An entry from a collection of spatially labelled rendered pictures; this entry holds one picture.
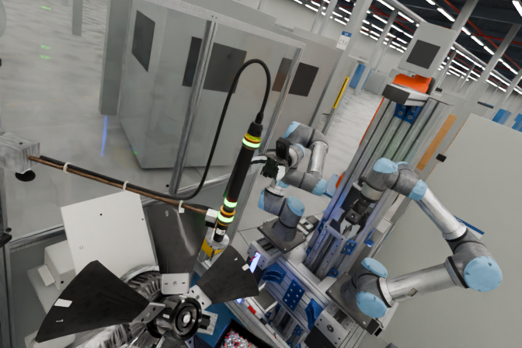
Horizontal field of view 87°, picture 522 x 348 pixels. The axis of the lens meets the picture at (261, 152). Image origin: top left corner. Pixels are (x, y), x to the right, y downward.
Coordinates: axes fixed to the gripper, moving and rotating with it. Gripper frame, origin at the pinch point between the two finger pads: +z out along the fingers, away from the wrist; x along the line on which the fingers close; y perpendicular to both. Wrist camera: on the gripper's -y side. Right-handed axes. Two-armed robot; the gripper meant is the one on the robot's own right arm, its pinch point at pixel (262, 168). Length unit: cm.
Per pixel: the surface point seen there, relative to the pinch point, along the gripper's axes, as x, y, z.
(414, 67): -24, -56, -371
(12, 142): 56, 8, 43
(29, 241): 74, 67, 32
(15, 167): 52, 13, 45
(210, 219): 3.0, 12.4, 19.9
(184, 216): 16.5, 24.4, 12.8
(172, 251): 13.2, 33.4, 19.6
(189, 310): -2.3, 42.4, 25.3
